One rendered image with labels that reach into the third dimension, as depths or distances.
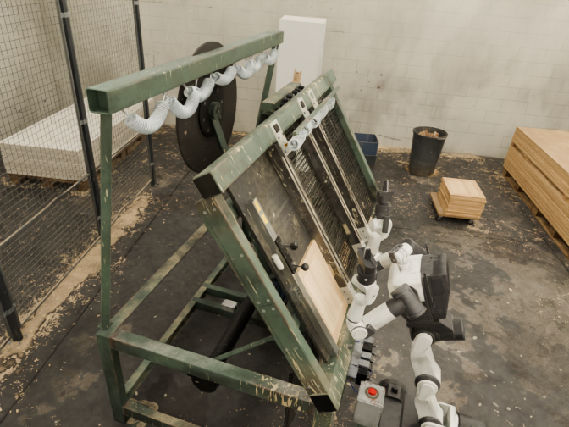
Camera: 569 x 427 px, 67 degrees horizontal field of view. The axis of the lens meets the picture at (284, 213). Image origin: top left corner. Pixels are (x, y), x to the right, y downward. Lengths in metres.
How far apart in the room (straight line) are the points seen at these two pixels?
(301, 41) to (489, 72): 3.25
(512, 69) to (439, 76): 1.10
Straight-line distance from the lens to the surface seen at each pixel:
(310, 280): 2.32
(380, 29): 7.34
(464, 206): 5.63
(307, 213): 2.41
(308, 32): 5.92
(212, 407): 3.27
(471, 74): 7.71
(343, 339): 2.47
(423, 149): 6.71
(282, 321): 1.98
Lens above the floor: 2.66
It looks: 30 degrees down
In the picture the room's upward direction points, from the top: 4 degrees clockwise
